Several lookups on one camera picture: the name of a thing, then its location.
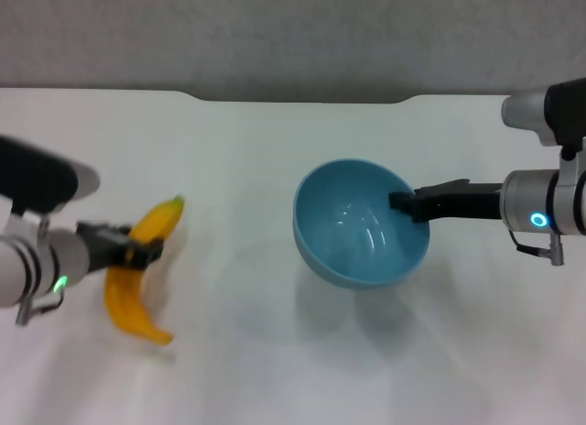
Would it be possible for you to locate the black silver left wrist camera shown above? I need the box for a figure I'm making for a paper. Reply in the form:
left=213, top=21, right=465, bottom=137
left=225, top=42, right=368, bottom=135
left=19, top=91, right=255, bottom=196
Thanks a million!
left=0, top=135, right=102, bottom=215

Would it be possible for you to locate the yellow banana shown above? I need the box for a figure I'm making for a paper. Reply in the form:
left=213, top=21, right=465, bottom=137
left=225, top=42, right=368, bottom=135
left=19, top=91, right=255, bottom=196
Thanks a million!
left=103, top=194, right=187, bottom=347

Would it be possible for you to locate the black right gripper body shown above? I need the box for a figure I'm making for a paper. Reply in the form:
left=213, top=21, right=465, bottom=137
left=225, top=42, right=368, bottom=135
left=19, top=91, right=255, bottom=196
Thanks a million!
left=429, top=181, right=505, bottom=222

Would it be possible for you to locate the right arm cable with plug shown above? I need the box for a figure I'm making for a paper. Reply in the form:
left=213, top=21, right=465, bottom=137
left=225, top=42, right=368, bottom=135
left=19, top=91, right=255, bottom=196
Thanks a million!
left=507, top=227, right=567, bottom=267

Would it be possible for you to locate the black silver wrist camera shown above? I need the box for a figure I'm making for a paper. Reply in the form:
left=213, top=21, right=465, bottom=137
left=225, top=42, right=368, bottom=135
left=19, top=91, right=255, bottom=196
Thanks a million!
left=501, top=76, right=586, bottom=161
left=0, top=135, right=102, bottom=215

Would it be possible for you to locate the blue bowl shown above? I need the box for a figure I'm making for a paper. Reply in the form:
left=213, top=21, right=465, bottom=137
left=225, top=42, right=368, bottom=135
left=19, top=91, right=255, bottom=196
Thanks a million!
left=291, top=158, right=431, bottom=289

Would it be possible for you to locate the left arm cable with plug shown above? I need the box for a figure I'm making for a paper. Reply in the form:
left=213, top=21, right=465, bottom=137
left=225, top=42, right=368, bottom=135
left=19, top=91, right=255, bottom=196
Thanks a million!
left=16, top=287, right=65, bottom=328

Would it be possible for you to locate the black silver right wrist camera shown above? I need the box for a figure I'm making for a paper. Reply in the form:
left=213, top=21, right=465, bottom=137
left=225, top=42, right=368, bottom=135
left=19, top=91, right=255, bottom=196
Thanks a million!
left=501, top=76, right=586, bottom=161

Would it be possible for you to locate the arm cable with plug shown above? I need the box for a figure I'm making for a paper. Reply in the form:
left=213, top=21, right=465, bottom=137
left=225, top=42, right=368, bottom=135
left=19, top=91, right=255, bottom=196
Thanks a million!
left=16, top=287, right=65, bottom=328
left=507, top=227, right=567, bottom=267

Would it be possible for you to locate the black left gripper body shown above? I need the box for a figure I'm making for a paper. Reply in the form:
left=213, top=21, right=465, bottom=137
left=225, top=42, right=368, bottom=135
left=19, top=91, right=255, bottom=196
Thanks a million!
left=75, top=221, right=134, bottom=274

